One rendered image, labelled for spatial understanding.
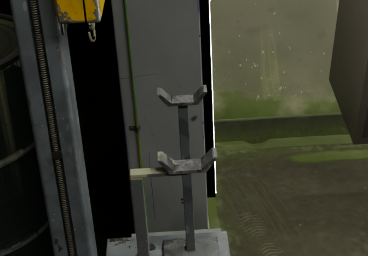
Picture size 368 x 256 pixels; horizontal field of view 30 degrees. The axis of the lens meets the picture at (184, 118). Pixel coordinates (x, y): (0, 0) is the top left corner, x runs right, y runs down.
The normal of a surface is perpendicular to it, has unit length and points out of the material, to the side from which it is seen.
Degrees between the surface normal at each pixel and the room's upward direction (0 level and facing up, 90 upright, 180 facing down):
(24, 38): 90
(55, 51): 90
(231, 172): 0
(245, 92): 57
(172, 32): 90
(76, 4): 90
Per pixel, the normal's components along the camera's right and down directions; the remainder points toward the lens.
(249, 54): 0.00, -0.09
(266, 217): -0.05, -0.88
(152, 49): 0.04, 0.47
